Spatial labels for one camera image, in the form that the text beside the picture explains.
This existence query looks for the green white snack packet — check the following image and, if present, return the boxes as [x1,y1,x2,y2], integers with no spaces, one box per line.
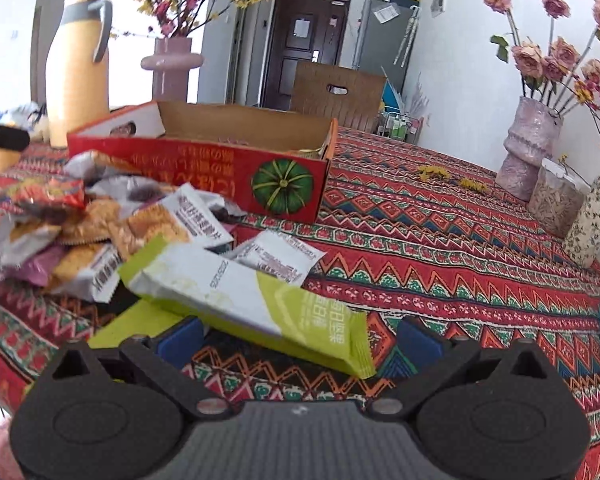
[119,236,376,379]

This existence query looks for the orange red snack packet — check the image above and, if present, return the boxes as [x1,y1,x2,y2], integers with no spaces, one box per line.
[9,177,85,209]

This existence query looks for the yellow thermos jug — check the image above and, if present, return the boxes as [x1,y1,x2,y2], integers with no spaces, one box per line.
[45,0,114,148]

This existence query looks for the cracker packet lower left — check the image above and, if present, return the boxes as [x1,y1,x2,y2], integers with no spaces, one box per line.
[45,243,123,302]

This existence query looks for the patterned red tablecloth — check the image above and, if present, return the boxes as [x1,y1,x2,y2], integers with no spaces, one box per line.
[0,129,600,479]

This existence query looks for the purple snack packet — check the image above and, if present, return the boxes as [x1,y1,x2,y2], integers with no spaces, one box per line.
[4,245,68,287]

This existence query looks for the white cracker snack packet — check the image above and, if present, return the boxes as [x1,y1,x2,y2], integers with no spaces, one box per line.
[108,184,233,261]

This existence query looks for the white text snack packet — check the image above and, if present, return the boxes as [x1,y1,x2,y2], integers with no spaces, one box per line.
[223,230,325,286]

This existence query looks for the fallen yellow petals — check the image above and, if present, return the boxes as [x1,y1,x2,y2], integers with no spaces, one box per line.
[416,165,490,195]

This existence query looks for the floral cream vase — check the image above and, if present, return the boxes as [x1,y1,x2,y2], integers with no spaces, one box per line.
[562,175,600,268]

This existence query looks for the clear jar of seeds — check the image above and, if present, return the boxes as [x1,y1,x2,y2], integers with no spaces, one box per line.
[528,158,591,238]

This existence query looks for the red cardboard pumpkin box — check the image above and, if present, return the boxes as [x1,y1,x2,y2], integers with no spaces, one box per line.
[67,101,338,223]

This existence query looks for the storage rack with bottles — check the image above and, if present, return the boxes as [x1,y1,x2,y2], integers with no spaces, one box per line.
[376,80,429,145]

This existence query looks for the textured lilac vase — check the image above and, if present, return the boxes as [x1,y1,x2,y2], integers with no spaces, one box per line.
[495,96,564,203]

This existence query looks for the dried pink roses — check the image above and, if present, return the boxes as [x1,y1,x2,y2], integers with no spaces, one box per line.
[482,0,600,116]

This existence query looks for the grey refrigerator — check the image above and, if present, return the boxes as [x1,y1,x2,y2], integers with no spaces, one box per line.
[352,0,420,93]

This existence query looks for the dark brown door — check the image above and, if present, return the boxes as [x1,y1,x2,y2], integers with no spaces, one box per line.
[260,0,350,110]

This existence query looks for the smooth pink ring vase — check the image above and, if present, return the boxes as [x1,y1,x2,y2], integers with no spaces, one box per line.
[140,37,204,102]

